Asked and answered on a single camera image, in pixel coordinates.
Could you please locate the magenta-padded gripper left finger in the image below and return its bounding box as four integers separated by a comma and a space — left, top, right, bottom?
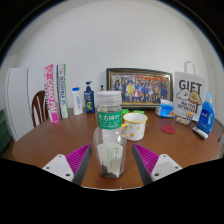
42, 143, 93, 186

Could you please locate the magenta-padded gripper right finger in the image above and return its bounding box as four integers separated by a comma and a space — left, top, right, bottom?
131, 143, 184, 186

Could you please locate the clear green-labelled drink bottle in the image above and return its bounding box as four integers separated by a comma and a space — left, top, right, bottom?
92, 90, 128, 179

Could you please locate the flat round red coaster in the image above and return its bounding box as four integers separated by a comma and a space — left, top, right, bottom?
160, 124, 177, 135

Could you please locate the small printed card box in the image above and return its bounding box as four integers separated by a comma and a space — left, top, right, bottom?
174, 115, 192, 126

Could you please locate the white remote control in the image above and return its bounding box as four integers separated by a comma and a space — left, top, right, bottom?
192, 126, 210, 140

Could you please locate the blue tissue pack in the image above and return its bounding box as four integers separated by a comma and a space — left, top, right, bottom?
154, 99, 175, 119

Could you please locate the blue detergent bottle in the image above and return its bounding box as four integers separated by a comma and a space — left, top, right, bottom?
196, 92, 216, 135

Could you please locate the brown wooden chair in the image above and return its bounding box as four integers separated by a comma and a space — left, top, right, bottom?
31, 89, 50, 128

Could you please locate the white blue-capped tube bottle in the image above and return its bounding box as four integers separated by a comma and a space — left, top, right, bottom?
71, 87, 84, 116

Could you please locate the tall pink box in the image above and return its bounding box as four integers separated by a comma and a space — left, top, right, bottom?
43, 63, 60, 125

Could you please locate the tall green and white box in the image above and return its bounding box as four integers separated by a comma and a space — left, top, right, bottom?
55, 63, 70, 119

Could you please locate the white refrigerator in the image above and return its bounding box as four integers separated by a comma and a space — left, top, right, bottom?
4, 66, 30, 143

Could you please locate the white printed paper gift bag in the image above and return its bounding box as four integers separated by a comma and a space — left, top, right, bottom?
172, 60, 206, 123

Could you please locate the framed group photo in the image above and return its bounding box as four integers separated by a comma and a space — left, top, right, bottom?
105, 67, 174, 110

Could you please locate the white mug with yellow handle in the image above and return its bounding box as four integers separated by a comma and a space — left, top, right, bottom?
121, 112, 149, 142

